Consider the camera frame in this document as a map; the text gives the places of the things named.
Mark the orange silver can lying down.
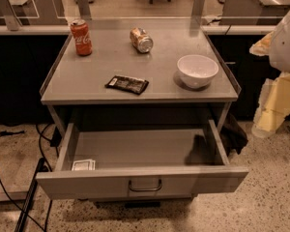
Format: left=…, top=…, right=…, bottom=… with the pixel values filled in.
left=130, top=27, right=154, bottom=53

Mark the black drawer handle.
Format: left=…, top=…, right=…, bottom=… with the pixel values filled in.
left=128, top=179, right=162, bottom=192

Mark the dark rxbar chocolate wrapper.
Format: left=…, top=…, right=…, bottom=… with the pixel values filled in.
left=104, top=75, right=149, bottom=95

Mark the clear glass partition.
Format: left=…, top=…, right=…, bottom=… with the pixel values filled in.
left=0, top=0, right=290, bottom=32

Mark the red coca-cola can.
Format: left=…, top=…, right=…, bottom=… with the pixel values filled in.
left=70, top=19, right=92, bottom=56

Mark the black floor cable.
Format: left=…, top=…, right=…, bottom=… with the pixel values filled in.
left=0, top=123, right=56, bottom=232

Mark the grey background desk right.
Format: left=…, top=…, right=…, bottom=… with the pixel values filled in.
left=219, top=0, right=290, bottom=25

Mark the small white packet in drawer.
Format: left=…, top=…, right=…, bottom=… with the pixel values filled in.
left=72, top=159, right=96, bottom=171

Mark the white bowl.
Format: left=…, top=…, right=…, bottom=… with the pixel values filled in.
left=177, top=55, right=218, bottom=89

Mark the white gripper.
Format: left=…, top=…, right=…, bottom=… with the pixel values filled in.
left=249, top=11, right=290, bottom=138

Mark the grey metal cabinet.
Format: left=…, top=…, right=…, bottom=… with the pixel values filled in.
left=41, top=17, right=241, bottom=132

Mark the open grey top drawer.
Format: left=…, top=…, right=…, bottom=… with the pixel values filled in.
left=37, top=121, right=248, bottom=202

